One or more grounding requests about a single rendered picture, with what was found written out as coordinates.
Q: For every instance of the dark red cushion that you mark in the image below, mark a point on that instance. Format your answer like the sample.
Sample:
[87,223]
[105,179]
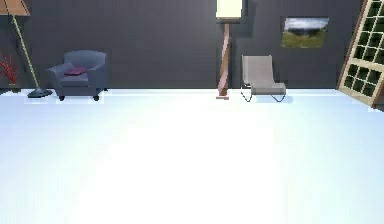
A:
[75,70]

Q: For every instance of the orange shade floor lamp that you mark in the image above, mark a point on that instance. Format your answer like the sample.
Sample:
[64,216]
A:
[23,43]

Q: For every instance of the beige lounge chair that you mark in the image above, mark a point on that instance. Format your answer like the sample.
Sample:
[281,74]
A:
[260,75]

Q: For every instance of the cream shade wooden floor lamp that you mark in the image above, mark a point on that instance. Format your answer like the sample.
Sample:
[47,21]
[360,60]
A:
[225,50]

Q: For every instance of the grey blue armchair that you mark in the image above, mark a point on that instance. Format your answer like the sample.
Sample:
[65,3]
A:
[90,71]

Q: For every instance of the red house plant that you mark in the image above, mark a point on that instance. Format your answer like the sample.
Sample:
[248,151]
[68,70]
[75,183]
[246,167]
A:
[9,70]

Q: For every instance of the cream framed grid window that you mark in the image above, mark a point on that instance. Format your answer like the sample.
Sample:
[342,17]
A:
[365,53]

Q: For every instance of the framed landscape picture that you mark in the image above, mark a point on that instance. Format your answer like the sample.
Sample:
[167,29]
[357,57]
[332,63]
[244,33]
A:
[304,32]

